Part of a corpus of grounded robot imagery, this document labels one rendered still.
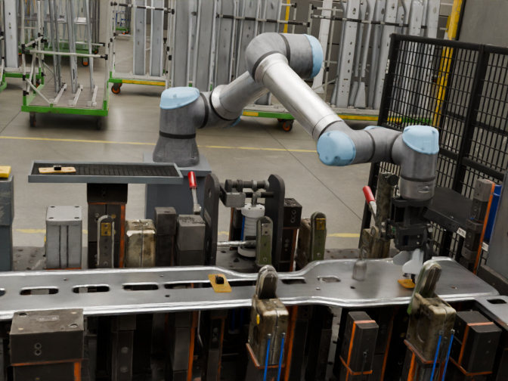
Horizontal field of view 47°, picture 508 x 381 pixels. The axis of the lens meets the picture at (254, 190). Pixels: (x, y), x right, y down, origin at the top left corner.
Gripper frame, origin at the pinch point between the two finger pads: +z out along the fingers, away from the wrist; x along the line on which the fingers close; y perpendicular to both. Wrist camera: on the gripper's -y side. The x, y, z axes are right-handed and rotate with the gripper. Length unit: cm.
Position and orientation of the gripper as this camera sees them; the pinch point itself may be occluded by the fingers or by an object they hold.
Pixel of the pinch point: (416, 275)
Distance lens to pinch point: 144.6
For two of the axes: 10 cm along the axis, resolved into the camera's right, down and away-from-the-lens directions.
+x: 2.7, 3.1, -9.1
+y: -9.6, 0.9, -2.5
